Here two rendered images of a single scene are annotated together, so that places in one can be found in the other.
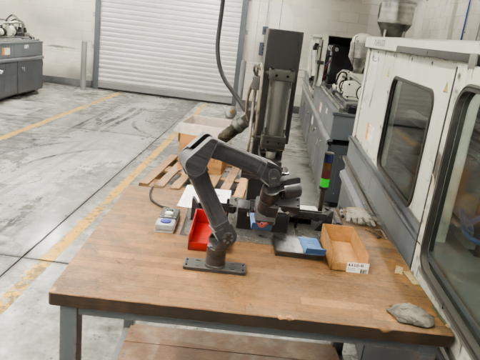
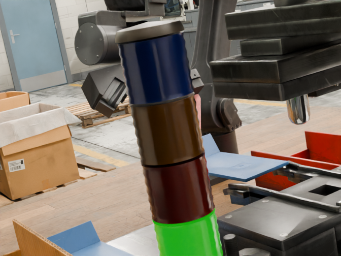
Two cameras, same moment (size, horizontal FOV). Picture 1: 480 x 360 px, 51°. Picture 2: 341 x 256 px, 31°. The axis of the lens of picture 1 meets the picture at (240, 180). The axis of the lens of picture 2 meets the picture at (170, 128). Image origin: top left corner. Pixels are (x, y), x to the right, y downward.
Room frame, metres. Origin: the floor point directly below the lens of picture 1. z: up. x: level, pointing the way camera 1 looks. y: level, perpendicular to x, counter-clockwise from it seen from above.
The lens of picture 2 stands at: (2.32, -0.52, 1.21)
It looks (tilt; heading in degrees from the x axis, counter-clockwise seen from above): 12 degrees down; 151
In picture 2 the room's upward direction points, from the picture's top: 11 degrees counter-clockwise
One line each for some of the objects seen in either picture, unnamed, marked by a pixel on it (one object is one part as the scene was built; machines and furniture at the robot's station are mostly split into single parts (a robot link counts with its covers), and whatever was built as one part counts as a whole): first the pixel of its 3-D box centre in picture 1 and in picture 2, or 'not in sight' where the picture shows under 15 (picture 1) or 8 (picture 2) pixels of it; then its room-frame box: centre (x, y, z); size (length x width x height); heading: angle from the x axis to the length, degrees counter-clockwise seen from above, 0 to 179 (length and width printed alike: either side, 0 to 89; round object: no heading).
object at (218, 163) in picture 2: (261, 218); (225, 155); (1.68, -0.09, 1.00); 0.15 x 0.07 x 0.03; 3
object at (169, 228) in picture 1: (165, 228); not in sight; (1.72, 0.25, 0.90); 0.07 x 0.07 x 0.06; 1
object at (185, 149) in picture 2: (327, 166); (167, 127); (2.02, -0.35, 1.14); 0.04 x 0.04 x 0.03
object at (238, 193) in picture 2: not in sight; (249, 193); (1.78, -0.13, 0.98); 0.07 x 0.02 x 0.01; 1
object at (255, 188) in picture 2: not in sight; (292, 206); (1.85, -0.13, 0.98); 0.13 x 0.01 x 0.03; 1
